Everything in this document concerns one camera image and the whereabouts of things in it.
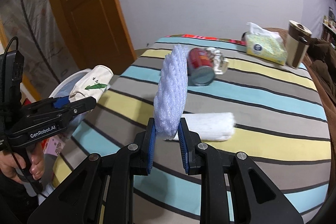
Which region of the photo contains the person left hand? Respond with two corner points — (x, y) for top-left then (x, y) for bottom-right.
(0, 143), (46, 184)

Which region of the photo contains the patterned snack bag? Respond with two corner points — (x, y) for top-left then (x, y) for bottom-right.
(206, 47), (229, 75)

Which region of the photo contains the red metal can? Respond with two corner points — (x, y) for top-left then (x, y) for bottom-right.
(187, 48), (215, 86)

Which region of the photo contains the white foam net sleeve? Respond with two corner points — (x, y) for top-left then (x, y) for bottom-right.
(154, 44), (188, 140)

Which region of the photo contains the cream canvas tote bag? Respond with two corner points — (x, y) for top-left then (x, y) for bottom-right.
(69, 65), (114, 102)

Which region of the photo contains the cluttered shelf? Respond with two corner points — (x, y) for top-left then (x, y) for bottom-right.
(321, 7), (336, 48)

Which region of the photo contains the white trash bin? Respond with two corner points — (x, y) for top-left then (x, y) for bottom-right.
(49, 69), (91, 128)

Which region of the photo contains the striped bed sheet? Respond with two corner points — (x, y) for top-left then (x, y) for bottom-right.
(53, 35), (331, 222)

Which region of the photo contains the brown cream handbag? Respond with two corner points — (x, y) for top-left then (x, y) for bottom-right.
(285, 20), (312, 69)

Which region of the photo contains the red patterned mattress edge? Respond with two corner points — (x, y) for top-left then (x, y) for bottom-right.
(166, 34), (246, 46)

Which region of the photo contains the yellow tissue pack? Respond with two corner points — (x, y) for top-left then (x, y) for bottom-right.
(244, 22), (288, 65)

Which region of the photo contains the white tissue wad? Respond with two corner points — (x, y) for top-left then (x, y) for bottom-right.
(182, 113), (236, 141)

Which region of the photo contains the brown blanket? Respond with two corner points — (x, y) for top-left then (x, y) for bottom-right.
(265, 27), (336, 162)

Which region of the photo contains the orange wooden door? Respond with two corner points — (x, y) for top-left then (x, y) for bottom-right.
(49, 0), (136, 75)

